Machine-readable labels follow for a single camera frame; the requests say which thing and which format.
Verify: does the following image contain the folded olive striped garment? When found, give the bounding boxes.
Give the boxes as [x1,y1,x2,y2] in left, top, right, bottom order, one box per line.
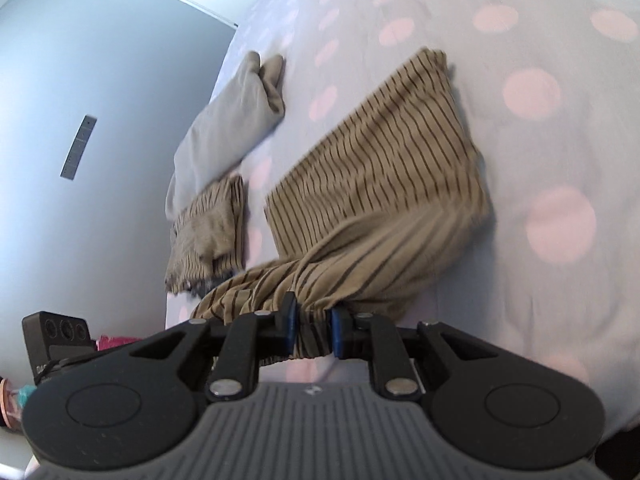
[165,174,246,297]

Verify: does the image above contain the grey pink polka-dot bedsheet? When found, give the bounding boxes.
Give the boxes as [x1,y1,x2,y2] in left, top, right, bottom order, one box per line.
[164,0,640,411]

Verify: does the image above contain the grey wall switch panel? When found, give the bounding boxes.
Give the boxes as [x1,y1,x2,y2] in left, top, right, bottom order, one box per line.
[60,116,96,181]

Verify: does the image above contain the olive striped pants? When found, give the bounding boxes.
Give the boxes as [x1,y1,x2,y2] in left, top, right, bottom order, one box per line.
[195,48,489,359]

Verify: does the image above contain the folded beige sweater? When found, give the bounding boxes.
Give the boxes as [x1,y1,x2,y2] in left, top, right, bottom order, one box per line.
[165,51,285,222]

